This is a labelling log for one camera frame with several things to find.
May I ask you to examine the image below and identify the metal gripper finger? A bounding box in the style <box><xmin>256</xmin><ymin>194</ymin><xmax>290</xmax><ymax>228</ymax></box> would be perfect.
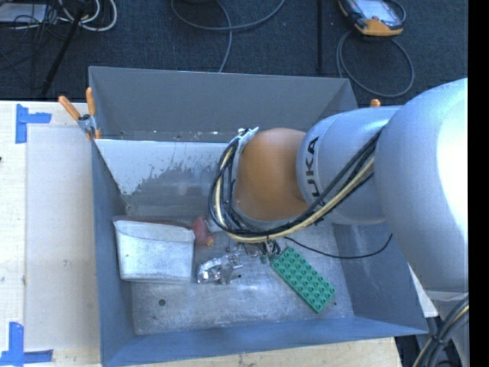
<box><xmin>197</xmin><ymin>268</ymin><xmax>235</xmax><ymax>285</ymax></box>
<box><xmin>196</xmin><ymin>257</ymin><xmax>223</xmax><ymax>274</ymax></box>

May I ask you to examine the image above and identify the grey metal bin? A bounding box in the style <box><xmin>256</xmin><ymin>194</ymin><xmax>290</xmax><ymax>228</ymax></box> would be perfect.
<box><xmin>87</xmin><ymin>66</ymin><xmax>429</xmax><ymax>367</ymax></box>

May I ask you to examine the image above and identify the red toy figure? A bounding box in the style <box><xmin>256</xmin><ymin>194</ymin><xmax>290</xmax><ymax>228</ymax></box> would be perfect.
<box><xmin>191</xmin><ymin>216</ymin><xmax>215</xmax><ymax>248</ymax></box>

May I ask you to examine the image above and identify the white plastic tub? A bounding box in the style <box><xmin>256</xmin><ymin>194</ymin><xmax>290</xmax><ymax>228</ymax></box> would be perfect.
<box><xmin>112</xmin><ymin>217</ymin><xmax>197</xmax><ymax>284</ymax></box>

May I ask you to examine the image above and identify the green studded flat block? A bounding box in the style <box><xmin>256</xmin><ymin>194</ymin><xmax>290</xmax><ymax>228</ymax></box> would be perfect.
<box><xmin>270</xmin><ymin>246</ymin><xmax>337</xmax><ymax>314</ymax></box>

